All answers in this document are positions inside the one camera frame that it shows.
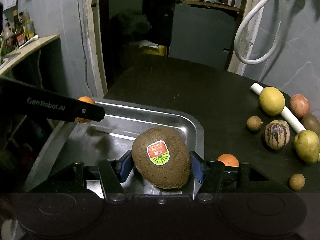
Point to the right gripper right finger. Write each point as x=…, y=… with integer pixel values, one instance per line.
x=209, y=175

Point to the metal baking tray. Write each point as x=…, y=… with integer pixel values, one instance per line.
x=110, y=138

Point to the small orange tangerine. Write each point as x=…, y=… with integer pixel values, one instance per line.
x=228, y=160

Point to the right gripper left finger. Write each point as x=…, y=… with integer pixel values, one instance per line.
x=112, y=174

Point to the white green leek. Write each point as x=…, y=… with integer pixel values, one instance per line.
x=286, y=113

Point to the green-yellow pear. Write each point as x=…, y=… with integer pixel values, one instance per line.
x=307, y=146

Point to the plain brown kiwi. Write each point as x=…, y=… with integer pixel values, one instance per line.
x=310, y=122

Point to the yellow lemon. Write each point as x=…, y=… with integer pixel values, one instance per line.
x=272, y=101

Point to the dark sauce bottle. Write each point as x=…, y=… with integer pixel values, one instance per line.
x=19, y=31

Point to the kiwi with red sticker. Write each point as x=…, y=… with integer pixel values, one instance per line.
x=162, y=158

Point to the yellow bin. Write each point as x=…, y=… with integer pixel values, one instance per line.
x=154, y=50

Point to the kitchen counter top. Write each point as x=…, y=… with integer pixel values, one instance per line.
x=15, y=57

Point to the dark cabinet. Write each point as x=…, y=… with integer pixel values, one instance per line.
x=203, y=35

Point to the longan far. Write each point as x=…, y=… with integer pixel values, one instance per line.
x=254, y=123

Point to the large orange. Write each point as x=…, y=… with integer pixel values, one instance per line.
x=87, y=100

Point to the red apple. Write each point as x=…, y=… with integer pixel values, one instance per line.
x=299, y=105

